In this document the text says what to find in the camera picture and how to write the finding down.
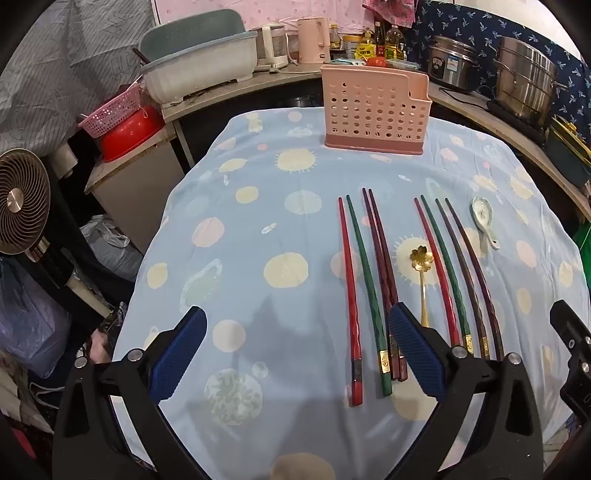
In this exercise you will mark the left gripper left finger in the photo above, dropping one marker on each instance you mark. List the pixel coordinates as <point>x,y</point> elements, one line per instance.
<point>172,351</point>

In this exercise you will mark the yellow seasoning bag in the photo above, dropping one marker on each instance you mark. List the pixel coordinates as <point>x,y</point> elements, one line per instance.
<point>365,51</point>

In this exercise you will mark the dark maroon chopstick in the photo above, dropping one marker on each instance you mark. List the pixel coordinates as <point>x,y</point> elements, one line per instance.
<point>493,320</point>

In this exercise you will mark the stacked green yellow bowls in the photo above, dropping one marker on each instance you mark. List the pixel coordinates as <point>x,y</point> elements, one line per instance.
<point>567,151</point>

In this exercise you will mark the black induction cooktop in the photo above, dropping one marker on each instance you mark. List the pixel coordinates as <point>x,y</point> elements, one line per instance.
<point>538,136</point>

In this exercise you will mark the teal dish drainer box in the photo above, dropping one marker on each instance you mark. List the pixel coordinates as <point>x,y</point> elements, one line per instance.
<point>195,53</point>

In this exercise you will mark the green plastic bag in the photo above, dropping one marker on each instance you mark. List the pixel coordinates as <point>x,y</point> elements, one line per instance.
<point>582,239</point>

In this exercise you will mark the grey striped sheet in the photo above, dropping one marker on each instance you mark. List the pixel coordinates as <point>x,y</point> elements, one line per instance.
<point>73,59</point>

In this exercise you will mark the navy floral cloth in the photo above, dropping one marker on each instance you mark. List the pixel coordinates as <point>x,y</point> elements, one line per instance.
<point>484,31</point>

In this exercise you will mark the brown chopstick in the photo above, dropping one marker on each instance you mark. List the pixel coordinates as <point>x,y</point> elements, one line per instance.
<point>464,280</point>

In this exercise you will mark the pink floral garment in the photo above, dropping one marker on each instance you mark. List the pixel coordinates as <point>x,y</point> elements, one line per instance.
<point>401,13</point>

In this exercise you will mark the red chopstick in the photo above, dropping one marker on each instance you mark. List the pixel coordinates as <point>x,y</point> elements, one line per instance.
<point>454,332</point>
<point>354,326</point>

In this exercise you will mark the pink perforated utensil holder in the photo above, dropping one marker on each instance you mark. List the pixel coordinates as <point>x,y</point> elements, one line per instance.
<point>375,109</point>

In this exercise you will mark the dark soy sauce bottle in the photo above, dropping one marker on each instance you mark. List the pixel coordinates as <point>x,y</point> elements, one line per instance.
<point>379,37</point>

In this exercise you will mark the round brown fan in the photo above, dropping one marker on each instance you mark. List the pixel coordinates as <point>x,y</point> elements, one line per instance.
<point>25,200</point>

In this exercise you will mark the steel rice cooker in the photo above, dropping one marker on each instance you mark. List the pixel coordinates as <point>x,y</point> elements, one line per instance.
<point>453,63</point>

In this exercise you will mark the white ceramic spoon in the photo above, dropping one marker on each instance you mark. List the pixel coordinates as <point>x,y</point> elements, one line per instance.
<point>482,214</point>

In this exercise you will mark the pink electric kettle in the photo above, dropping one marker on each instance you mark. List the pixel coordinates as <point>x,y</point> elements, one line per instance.
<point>313,40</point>

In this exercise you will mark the red plastic basin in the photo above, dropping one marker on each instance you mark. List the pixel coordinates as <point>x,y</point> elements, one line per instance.
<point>130,133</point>

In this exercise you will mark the pink dotted curtain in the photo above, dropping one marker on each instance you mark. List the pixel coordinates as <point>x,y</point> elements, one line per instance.
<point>350,16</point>

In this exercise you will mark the stacked steel steamer pot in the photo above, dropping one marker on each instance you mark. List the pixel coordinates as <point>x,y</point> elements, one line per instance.
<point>527,81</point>

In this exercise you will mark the gold flower spoon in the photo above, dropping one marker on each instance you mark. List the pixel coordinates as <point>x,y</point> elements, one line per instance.
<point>422,260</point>

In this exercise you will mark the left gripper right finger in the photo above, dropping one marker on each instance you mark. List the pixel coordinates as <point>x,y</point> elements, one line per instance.
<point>424,349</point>

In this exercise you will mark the pink plastic basket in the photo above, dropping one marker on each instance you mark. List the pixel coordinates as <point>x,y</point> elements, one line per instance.
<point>113,112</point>

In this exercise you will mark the maroon chopstick pair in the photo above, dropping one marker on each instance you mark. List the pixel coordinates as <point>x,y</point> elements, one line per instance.
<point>384,284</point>

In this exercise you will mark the cooking oil bottle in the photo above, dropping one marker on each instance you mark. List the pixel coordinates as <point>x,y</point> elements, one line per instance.
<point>395,44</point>

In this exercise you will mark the blue patterned tablecloth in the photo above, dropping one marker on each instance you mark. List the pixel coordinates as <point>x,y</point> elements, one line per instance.
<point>252,236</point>

